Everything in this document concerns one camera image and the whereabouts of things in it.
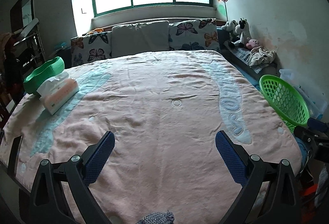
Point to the green plastic mesh basket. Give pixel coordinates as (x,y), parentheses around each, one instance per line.
(285,100)

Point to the butterfly cushion left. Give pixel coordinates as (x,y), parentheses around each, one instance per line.
(90,48)

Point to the butterfly cushion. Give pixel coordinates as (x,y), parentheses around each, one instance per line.
(193,35)
(90,48)

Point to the grey plush toy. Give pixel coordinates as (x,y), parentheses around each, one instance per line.
(230,27)

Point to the butterfly cushion right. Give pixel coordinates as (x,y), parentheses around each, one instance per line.
(193,35)

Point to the metal shelf rack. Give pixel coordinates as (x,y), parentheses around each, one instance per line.
(29,50)

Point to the clear plastic storage bin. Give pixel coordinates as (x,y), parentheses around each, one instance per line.
(316,101)

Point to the green oval basin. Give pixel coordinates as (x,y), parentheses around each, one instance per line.
(39,75)

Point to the pink blanket table cover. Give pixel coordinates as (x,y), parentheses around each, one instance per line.
(164,109)

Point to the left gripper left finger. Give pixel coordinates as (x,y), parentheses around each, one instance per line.
(83,170)

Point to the plain grey cushion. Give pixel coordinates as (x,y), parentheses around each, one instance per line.
(130,39)

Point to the tissue pack pink white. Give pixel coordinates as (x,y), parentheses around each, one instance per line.
(56,91)

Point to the crumpled beige cloth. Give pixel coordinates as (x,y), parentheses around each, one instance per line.
(260,55)

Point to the pink pig plush toy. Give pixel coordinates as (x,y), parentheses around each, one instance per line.
(252,43)

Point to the cow plush toy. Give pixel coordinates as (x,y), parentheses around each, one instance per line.
(242,30)

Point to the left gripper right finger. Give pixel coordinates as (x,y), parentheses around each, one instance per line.
(250,171)

